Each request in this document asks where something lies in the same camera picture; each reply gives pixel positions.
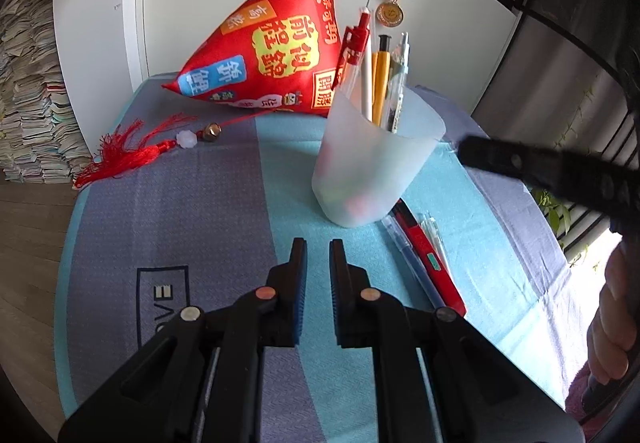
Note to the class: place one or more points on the blue clear pen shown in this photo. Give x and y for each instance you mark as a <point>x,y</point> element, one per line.
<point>410,263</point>

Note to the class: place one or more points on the red clip pen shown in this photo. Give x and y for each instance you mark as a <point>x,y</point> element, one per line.
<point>352,48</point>

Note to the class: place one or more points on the red pen with black end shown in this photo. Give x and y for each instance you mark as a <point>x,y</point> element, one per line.
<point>432,263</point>

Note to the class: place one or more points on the blue and grey tablecloth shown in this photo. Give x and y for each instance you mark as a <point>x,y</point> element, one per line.
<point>200,223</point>

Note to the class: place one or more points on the person's right hand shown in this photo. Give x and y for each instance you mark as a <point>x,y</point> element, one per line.
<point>607,323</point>

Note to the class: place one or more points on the green leafy plant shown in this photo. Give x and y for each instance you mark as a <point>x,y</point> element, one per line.
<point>560,213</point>

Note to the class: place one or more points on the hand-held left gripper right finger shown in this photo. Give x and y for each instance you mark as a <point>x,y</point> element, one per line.
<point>342,303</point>

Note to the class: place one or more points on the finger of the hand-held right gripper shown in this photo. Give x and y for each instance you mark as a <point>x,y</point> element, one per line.
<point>515,160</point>

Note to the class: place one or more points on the translucent plastic cup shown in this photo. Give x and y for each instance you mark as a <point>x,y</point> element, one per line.
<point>370,163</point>

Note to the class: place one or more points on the tall stack of papers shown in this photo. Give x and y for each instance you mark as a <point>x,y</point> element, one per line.
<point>35,98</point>

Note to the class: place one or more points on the grey curtain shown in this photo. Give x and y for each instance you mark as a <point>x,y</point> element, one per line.
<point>550,88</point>

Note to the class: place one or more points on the yellow and black pen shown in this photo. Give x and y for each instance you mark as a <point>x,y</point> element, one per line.
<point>381,78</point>

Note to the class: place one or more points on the clear pen with green grip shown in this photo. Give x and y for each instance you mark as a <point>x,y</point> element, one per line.
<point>392,93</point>
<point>404,53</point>

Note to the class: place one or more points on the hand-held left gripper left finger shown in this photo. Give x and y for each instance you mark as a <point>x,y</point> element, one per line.
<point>295,298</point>

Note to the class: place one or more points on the red tassel with bell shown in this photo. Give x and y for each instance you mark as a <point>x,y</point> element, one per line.
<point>125,153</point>

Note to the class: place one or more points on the red pyramid printed pillow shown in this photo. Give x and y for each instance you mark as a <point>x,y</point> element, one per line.
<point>280,38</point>

